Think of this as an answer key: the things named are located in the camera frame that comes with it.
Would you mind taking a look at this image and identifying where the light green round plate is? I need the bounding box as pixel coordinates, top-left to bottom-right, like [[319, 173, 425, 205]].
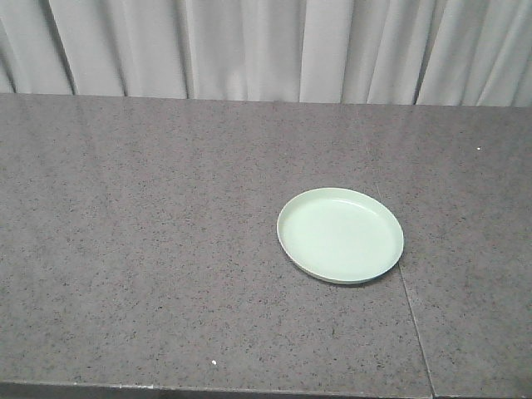
[[276, 187, 404, 285]]

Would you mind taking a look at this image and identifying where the white pleated curtain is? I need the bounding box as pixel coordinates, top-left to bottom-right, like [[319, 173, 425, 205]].
[[1, 1, 531, 107]]

